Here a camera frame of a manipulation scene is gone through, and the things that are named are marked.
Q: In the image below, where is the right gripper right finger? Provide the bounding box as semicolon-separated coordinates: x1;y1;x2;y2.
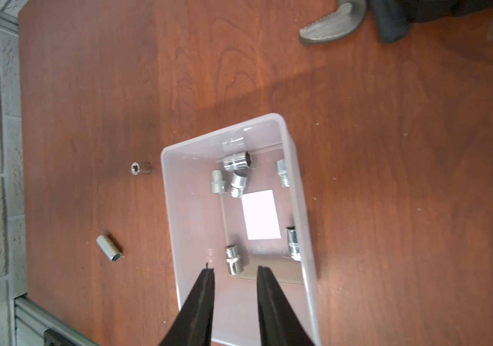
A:
257;266;314;346

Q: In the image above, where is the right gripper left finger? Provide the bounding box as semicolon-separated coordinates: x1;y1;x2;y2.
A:
159;268;216;346

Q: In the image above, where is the short silver socket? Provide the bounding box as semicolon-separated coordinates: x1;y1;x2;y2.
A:
225;245;244;276

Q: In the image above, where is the translucent plastic storage box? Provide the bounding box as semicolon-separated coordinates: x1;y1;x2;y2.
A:
161;113;321;345

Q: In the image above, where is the white label in box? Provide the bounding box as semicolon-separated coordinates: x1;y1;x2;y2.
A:
242;190;281;240

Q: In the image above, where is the black plastic tool case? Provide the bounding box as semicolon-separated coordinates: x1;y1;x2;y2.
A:
399;0;493;23

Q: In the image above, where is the aluminium rail frame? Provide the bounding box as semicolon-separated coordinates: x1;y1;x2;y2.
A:
14;296;97;346

